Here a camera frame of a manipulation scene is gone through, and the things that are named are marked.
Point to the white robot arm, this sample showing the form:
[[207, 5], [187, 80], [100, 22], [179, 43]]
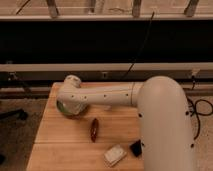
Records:
[[166, 132]]

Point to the green ceramic bowl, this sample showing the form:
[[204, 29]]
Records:
[[71, 109]]

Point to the red brown pepper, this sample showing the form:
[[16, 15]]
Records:
[[94, 129]]

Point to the white rectangular sponge block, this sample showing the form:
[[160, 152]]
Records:
[[113, 155]]

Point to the black smartphone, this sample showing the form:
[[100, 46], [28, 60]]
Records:
[[136, 148]]

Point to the black office chair base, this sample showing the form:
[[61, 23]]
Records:
[[21, 114]]

